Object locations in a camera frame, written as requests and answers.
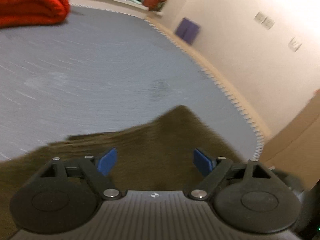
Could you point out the purple paper on wall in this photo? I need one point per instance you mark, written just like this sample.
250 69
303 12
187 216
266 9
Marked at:
187 30

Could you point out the red folded blanket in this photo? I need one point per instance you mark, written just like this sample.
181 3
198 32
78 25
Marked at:
15 13

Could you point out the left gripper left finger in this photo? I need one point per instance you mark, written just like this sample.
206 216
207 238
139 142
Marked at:
94 171

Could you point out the white wall sticker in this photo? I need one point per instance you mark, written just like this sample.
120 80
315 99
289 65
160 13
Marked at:
264 20

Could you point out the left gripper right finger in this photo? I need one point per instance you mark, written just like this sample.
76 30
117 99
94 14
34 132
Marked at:
217 173

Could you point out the grey quilted mattress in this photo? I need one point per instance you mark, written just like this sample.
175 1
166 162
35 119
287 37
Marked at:
105 71

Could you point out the brown corduroy pants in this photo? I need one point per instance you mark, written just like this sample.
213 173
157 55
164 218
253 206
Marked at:
153 156

